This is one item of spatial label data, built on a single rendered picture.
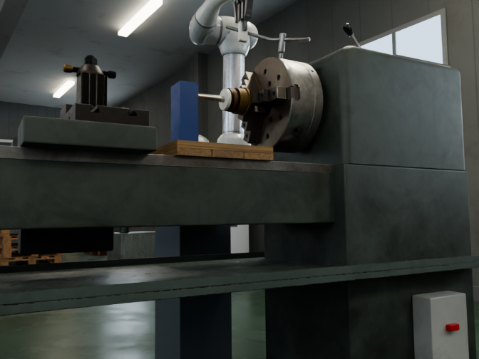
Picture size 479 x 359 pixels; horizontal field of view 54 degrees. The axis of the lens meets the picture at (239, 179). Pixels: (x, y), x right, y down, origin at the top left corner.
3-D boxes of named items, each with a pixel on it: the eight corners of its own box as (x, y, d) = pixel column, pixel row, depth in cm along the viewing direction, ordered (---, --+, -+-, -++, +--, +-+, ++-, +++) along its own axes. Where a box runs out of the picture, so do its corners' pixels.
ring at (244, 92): (244, 92, 160) (219, 89, 155) (258, 85, 151) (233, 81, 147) (244, 119, 159) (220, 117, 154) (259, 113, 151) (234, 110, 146)
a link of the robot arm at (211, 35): (193, 3, 207) (222, 7, 212) (183, 25, 223) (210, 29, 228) (194, 29, 204) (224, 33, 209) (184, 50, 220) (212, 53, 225)
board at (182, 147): (218, 172, 167) (217, 160, 168) (273, 160, 136) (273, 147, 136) (135, 168, 153) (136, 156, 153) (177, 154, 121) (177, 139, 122)
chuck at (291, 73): (258, 148, 177) (266, 64, 174) (308, 157, 150) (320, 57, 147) (237, 147, 173) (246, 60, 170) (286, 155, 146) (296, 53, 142)
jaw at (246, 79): (266, 104, 163) (256, 80, 169) (272, 93, 159) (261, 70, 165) (238, 100, 157) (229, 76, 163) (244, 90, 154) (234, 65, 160)
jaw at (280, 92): (276, 95, 157) (298, 85, 146) (277, 110, 156) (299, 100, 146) (248, 92, 151) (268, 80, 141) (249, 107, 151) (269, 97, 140)
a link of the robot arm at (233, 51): (208, 180, 223) (251, 181, 231) (219, 179, 208) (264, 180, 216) (209, 21, 225) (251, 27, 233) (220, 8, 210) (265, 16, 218)
